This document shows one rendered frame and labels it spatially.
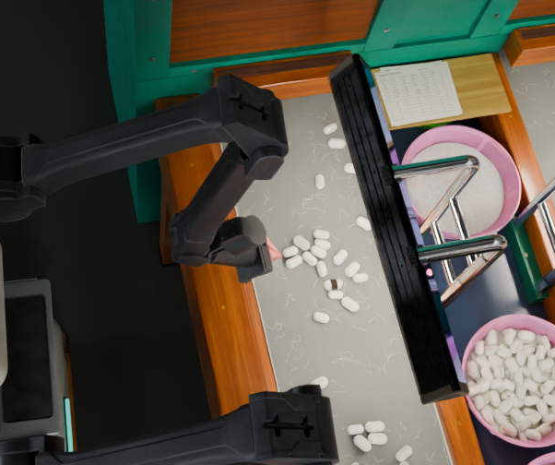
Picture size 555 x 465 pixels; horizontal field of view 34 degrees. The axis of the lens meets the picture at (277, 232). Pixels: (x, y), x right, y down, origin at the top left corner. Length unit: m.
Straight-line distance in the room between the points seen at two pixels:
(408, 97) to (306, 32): 0.29
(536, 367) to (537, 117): 0.59
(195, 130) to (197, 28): 0.60
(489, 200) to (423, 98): 0.27
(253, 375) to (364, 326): 0.26
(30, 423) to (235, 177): 0.49
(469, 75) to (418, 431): 0.81
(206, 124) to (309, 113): 0.82
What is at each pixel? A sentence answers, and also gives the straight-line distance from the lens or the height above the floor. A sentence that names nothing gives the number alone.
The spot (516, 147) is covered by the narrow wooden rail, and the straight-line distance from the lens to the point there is 2.06.
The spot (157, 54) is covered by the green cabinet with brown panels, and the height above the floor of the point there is 0.93.
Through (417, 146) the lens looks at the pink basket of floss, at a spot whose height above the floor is 0.75.
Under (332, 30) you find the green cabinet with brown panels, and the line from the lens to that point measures 1.89.
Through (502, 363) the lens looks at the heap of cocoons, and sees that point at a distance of 1.91.
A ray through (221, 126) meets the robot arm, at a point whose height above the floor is 1.41.
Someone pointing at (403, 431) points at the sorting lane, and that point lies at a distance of 1.79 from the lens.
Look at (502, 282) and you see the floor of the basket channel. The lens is 2.02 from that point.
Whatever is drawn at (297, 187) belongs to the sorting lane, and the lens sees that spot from 1.90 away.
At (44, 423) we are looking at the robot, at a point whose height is 1.04.
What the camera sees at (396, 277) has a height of 1.07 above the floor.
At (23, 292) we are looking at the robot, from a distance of 1.49.
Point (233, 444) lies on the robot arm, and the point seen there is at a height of 1.44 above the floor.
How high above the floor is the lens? 2.45
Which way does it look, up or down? 67 degrees down
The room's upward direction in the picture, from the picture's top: 20 degrees clockwise
